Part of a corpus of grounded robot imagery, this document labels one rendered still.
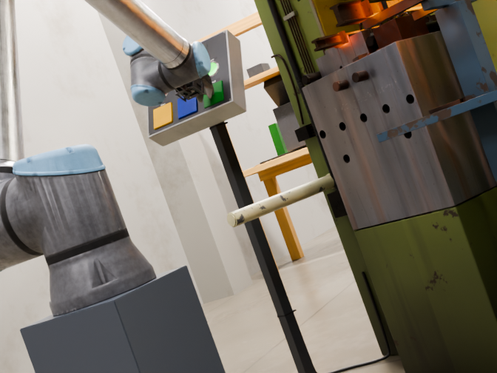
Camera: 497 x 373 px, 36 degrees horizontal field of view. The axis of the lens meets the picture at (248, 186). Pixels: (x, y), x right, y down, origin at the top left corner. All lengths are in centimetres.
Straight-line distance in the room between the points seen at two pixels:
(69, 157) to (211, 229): 423
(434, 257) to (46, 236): 113
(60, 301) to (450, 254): 111
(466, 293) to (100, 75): 394
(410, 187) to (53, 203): 107
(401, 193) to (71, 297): 108
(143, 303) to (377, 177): 103
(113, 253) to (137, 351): 18
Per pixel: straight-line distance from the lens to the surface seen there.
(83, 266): 130
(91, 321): 127
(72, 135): 511
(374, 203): 217
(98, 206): 132
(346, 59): 220
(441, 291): 213
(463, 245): 203
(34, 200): 133
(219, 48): 250
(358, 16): 169
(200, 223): 553
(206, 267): 559
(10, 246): 140
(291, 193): 238
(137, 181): 546
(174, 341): 132
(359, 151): 216
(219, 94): 240
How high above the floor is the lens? 69
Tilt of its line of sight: level
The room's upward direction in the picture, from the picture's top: 20 degrees counter-clockwise
